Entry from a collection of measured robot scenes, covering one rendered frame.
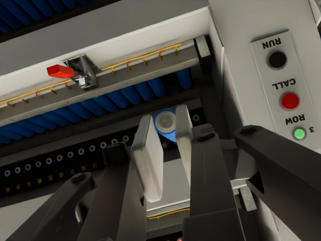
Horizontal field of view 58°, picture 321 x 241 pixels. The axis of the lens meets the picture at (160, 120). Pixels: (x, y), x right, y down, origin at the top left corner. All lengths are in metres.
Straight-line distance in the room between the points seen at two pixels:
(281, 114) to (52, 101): 0.27
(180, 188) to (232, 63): 0.14
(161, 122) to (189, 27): 0.17
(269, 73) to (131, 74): 0.16
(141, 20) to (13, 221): 0.27
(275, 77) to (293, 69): 0.02
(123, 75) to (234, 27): 0.14
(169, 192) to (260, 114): 0.13
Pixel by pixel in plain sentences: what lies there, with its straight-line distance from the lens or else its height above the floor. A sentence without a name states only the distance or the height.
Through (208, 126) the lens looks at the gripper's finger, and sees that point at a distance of 0.16.
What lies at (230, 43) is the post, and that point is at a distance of 0.32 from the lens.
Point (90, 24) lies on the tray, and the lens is 0.35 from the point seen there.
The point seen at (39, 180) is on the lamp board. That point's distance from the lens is 0.55.
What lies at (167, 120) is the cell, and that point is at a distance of 0.20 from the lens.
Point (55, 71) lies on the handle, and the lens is 0.29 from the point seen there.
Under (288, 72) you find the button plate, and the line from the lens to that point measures 0.32.
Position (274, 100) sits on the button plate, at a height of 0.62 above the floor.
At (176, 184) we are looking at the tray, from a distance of 0.32.
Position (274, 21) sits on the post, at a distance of 0.33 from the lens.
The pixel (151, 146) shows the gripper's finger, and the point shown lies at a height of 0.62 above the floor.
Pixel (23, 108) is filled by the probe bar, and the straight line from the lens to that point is 0.42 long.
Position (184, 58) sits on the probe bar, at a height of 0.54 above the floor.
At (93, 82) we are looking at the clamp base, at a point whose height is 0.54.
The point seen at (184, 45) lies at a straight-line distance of 0.36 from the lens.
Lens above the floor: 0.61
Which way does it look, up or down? 2 degrees down
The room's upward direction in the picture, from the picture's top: 164 degrees clockwise
